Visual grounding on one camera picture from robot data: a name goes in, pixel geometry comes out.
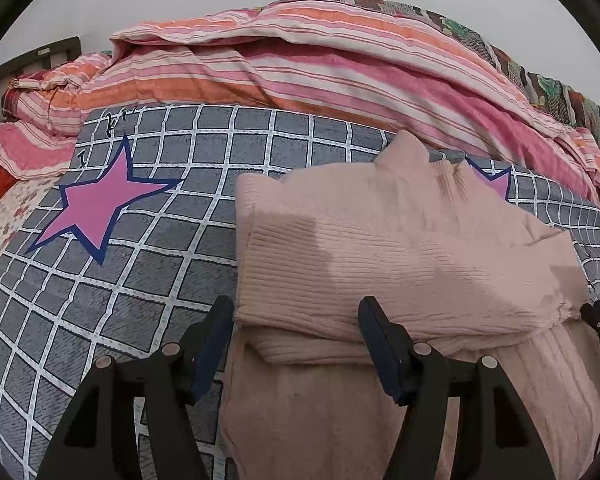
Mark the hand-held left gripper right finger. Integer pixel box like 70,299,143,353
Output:
358,296,554,480

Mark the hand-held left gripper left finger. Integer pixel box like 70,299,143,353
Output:
36,295,235,480

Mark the pink knit sweater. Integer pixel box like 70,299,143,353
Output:
219,129,600,480

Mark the grey checked star blanket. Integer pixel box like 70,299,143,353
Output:
0,103,600,480

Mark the floral bed sheet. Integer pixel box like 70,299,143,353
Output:
0,176,63,286

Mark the floral patterned quilt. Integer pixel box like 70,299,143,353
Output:
352,0,600,151

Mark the pink striped quilt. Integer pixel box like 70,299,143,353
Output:
0,1,600,206

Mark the dark wooden headboard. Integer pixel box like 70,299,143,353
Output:
0,36,83,127

